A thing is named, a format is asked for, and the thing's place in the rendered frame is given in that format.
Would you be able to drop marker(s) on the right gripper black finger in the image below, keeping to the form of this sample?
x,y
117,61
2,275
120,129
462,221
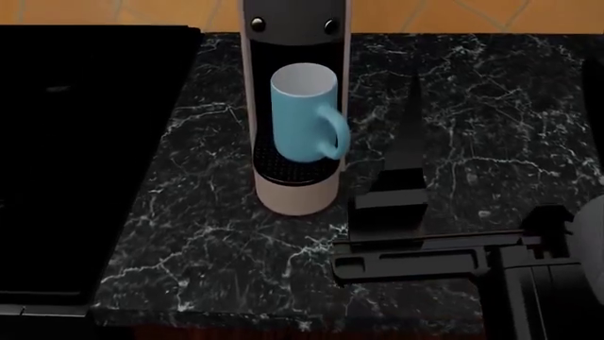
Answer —
x,y
406,265
409,148

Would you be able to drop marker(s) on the white and black coffee machine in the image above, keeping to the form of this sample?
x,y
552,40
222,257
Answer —
x,y
296,198

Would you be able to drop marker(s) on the light blue ceramic mug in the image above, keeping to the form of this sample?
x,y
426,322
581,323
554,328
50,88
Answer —
x,y
298,120

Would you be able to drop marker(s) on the round black machine button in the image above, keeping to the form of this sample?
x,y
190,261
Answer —
x,y
257,23
330,25

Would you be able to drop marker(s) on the black perforated drip tray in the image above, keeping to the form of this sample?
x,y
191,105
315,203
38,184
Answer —
x,y
283,173

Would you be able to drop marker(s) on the black glass cooktop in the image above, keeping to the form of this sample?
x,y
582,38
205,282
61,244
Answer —
x,y
80,159

